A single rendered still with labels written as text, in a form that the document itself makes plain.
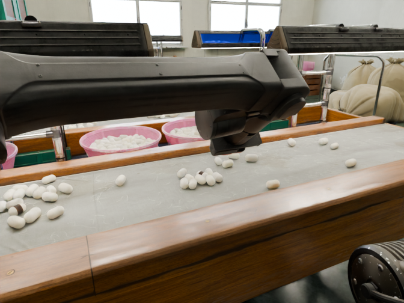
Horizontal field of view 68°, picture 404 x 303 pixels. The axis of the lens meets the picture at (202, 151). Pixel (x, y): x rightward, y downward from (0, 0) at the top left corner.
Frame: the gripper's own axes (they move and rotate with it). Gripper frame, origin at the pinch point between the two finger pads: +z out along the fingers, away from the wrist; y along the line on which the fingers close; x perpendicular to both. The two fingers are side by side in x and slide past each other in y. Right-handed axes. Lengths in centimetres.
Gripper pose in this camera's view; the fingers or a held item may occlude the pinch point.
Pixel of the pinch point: (216, 148)
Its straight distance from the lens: 63.4
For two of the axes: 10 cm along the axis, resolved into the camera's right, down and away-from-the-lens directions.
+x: 2.6, 9.3, -2.7
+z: -3.3, 3.4, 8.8
